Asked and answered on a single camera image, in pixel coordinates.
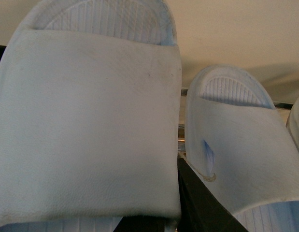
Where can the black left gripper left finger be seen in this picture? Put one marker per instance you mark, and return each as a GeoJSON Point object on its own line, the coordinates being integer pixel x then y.
{"type": "Point", "coordinates": [142, 224]}

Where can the black metal shoe rack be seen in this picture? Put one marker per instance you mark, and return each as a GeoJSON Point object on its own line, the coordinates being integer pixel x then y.
{"type": "Point", "coordinates": [283, 109]}

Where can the light blue slide slipper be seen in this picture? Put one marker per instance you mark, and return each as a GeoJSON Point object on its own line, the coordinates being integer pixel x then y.
{"type": "Point", "coordinates": [239, 147]}
{"type": "Point", "coordinates": [89, 108]}

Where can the grey knit sneaker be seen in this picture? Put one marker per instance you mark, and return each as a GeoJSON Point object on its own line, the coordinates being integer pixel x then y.
{"type": "Point", "coordinates": [293, 123]}

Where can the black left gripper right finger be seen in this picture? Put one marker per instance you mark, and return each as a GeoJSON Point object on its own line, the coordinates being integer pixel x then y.
{"type": "Point", "coordinates": [201, 211]}

